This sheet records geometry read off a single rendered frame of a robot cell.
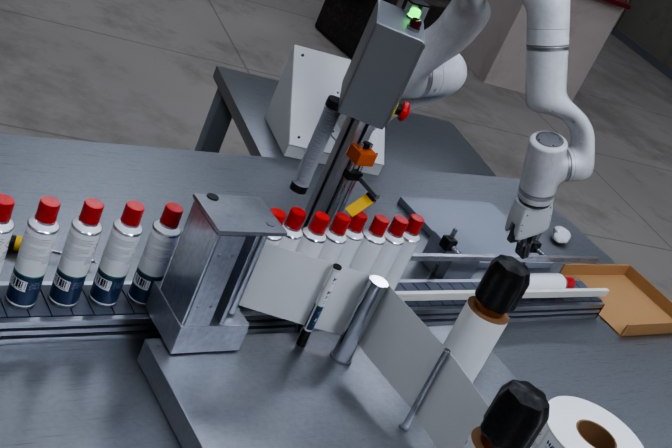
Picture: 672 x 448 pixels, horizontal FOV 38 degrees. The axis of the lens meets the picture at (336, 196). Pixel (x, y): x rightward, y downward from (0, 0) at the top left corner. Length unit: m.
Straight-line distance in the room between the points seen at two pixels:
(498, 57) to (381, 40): 5.43
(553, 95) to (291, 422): 0.91
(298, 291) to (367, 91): 0.39
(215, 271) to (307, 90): 1.20
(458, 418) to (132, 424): 0.54
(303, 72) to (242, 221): 1.18
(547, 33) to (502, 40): 5.06
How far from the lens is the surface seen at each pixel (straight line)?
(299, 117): 2.73
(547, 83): 2.15
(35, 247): 1.67
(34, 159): 2.28
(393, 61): 1.81
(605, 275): 2.96
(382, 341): 1.86
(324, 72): 2.82
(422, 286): 2.28
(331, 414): 1.78
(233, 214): 1.67
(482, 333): 1.90
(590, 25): 7.50
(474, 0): 2.24
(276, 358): 1.84
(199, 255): 1.66
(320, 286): 1.84
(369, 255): 2.02
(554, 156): 2.16
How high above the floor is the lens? 1.94
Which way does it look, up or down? 25 degrees down
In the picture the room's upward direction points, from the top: 25 degrees clockwise
